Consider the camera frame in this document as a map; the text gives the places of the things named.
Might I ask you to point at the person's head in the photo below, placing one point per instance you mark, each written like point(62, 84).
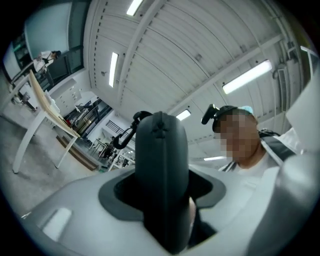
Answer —
point(237, 140)

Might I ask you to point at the white drawer cabinet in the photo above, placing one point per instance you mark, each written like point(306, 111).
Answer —
point(67, 96)

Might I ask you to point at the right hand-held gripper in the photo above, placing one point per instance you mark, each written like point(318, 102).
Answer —
point(295, 200)

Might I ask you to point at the ceiling tube light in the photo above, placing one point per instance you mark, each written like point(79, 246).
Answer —
point(113, 70)
point(183, 115)
point(214, 158)
point(246, 77)
point(133, 7)

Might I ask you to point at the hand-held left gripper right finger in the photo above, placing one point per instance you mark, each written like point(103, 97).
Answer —
point(240, 200)

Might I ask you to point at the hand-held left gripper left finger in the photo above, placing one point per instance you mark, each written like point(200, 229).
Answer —
point(82, 200)

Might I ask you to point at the black head-mounted camera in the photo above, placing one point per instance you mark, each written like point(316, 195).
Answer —
point(208, 115)

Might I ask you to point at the wooden table with white legs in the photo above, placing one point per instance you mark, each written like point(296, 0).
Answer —
point(47, 105)

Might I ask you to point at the wooden steps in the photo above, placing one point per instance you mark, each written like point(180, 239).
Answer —
point(80, 152)

